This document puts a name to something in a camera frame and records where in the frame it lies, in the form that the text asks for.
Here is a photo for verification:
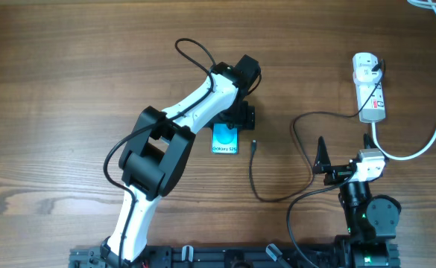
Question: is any smartphone with teal screen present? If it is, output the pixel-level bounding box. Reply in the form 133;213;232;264
211;124;238;154

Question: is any white power strip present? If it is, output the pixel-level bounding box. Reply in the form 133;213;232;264
353;52;386;124

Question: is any black USB charging cable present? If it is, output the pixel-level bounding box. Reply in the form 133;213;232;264
248;59;387;204

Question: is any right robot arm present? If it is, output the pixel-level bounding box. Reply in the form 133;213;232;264
312;134;402;268

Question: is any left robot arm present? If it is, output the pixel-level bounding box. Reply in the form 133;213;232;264
100;55;262;267

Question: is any white USB charger plug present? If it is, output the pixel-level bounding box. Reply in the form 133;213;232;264
353;66;382;85

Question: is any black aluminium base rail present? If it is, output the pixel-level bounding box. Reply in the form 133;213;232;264
68;243;401;268

